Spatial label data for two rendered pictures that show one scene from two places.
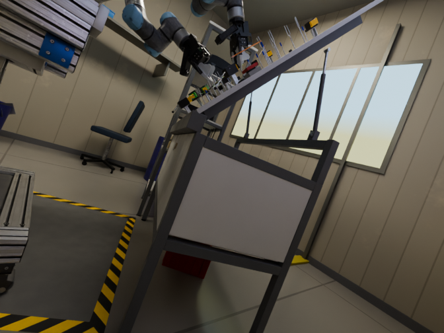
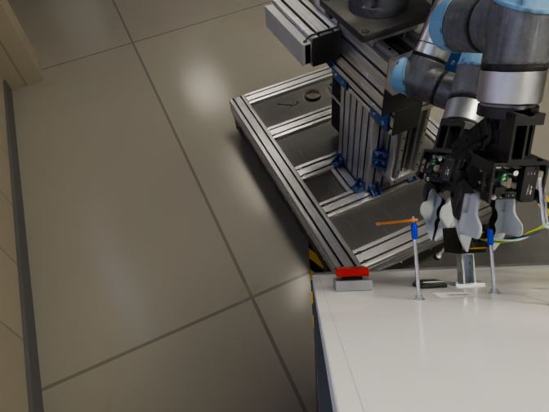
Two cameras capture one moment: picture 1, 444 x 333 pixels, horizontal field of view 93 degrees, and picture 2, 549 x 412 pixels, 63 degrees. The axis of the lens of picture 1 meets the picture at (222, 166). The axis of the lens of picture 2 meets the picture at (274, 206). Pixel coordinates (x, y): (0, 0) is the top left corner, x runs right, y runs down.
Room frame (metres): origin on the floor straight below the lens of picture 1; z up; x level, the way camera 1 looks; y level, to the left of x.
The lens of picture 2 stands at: (0.88, -0.34, 1.74)
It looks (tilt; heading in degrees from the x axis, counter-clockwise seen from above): 50 degrees down; 114
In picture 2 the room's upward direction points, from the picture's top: 7 degrees counter-clockwise
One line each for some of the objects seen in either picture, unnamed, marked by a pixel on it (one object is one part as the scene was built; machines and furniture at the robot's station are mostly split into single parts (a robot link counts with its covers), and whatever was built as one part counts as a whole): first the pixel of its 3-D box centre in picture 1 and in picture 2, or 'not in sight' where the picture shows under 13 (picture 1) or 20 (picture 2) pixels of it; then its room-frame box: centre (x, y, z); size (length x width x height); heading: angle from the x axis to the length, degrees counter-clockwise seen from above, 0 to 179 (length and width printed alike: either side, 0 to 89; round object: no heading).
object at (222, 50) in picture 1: (193, 131); not in sight; (2.24, 0.42, 0.93); 0.61 x 0.50 x 1.85; 18
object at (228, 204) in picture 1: (213, 180); not in sight; (1.40, 0.02, 0.60); 1.17 x 0.58 x 0.40; 18
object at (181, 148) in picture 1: (172, 171); not in sight; (1.04, 0.22, 0.60); 0.55 x 0.03 x 0.39; 18
